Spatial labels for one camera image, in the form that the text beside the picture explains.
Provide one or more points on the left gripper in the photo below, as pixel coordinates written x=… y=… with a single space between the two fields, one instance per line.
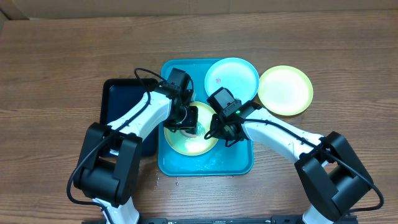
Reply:
x=193 y=121

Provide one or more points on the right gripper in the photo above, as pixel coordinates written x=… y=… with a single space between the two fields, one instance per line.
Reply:
x=219 y=134

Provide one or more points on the green plate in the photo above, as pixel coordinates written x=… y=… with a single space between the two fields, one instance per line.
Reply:
x=285 y=90
x=188 y=144

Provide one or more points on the light blue plate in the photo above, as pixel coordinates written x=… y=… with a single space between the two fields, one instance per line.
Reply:
x=235 y=74

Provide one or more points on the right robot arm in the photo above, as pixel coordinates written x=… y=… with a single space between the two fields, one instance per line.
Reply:
x=333 y=177

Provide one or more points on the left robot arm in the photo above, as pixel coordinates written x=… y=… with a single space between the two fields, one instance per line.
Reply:
x=108 y=164

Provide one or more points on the teal plastic tray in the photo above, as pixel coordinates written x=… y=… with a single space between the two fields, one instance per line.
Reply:
x=219 y=160

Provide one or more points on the black plastic tray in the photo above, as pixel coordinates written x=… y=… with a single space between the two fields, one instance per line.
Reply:
x=119 y=96

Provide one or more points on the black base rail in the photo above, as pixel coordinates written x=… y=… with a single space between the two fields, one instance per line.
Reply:
x=276 y=219

